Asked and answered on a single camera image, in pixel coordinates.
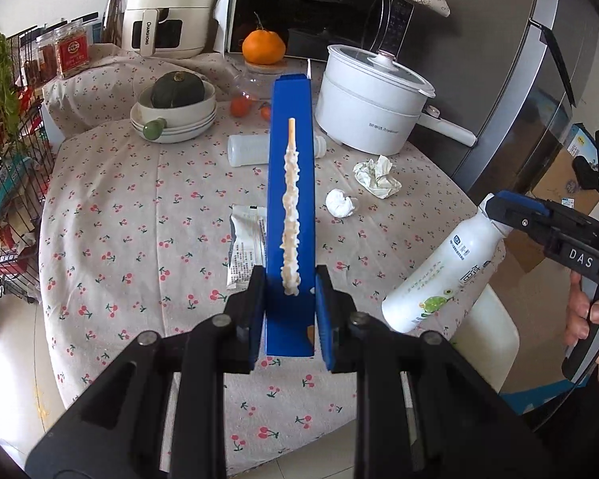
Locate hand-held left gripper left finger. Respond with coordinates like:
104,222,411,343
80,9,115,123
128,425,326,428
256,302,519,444
25,264,268,479

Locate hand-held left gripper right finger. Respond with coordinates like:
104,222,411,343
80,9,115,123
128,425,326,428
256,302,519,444
314,264,575,479

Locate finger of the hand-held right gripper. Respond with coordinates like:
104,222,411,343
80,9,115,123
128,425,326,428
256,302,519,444
478,190,599,247

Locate white bottle with green print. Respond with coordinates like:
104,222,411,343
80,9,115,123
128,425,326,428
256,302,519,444
382,194,510,333

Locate blue biscuit stick box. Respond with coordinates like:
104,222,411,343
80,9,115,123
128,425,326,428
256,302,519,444
264,75,316,358

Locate person's right hand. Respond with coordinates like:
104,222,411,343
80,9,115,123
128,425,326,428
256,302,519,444
563,273,599,366

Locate cardboard box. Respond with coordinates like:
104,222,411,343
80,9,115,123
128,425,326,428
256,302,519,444
504,144,599,273

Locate white and grey snack packet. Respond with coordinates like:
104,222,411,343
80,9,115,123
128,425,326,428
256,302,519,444
226,204,269,290

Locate blue printed box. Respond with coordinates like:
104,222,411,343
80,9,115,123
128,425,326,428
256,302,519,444
561,122,599,165

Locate grey refrigerator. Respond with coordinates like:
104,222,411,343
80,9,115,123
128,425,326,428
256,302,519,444
399,0,599,200

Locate plain white plastic bottle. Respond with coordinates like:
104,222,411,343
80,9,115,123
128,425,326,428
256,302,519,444
228,133,327,168

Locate white electric pot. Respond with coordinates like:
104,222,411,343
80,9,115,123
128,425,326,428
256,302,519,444
314,44,477,155

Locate white pot lid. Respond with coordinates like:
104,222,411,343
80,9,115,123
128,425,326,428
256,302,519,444
328,44,436,99

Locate white ceramic bowl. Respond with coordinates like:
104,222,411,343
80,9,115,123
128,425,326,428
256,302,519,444
136,80,217,125

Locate glass jar with tomatoes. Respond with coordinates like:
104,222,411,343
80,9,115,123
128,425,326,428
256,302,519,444
224,62,280,121

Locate dark green squash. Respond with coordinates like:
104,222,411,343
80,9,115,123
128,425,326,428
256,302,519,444
151,71,206,109

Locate large orange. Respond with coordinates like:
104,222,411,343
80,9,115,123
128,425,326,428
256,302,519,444
242,27,286,65

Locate black microwave oven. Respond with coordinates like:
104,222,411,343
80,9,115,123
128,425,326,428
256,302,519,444
214,0,415,63

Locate cream air fryer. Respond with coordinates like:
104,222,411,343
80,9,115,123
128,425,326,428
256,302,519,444
121,0,219,59

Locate dried branches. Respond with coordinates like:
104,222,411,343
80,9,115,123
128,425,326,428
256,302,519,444
102,0,131,43

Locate white bowl with green handle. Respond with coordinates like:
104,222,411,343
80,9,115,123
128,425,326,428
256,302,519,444
130,105,218,144

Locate black wire rack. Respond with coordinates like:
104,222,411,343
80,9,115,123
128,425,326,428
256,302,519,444
0,30,57,305

